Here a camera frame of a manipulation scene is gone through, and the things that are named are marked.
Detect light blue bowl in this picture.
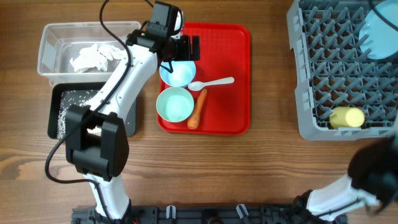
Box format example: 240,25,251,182
159,61,197,87

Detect white plastic spoon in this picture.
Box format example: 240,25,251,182
188,77,234,91

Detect mint green bowl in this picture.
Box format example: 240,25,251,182
156,87,195,123

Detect white tissue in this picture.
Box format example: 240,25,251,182
70,44,127,73

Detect white rice grains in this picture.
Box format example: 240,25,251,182
57,90,98,139

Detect yellow plastic cup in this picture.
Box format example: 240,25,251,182
329,106,365,128

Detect large light blue plate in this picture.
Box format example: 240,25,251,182
359,0,397,60

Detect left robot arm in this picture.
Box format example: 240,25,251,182
65,1,200,223

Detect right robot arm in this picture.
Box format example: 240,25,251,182
290,121,397,223

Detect grey dishwasher rack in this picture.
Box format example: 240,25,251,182
287,1,397,141

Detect red serving tray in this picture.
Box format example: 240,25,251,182
157,22,251,135

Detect clear plastic bin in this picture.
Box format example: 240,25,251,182
37,22,124,86

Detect orange carrot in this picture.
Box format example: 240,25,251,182
187,89,207,129

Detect black rectangular tray bin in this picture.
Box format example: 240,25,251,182
47,81,138,140

